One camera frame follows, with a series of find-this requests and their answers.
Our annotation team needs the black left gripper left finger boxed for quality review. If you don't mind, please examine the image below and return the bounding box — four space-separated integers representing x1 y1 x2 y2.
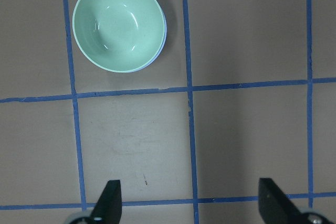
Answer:
90 180 122 224

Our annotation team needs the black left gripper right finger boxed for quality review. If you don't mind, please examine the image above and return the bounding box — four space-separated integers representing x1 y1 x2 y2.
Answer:
258 178 306 224

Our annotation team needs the green bowl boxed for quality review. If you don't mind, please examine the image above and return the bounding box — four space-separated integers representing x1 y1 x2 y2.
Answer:
72 0 164 73

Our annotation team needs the blue bowl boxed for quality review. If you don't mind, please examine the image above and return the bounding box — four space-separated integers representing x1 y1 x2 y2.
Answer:
133 10 167 72

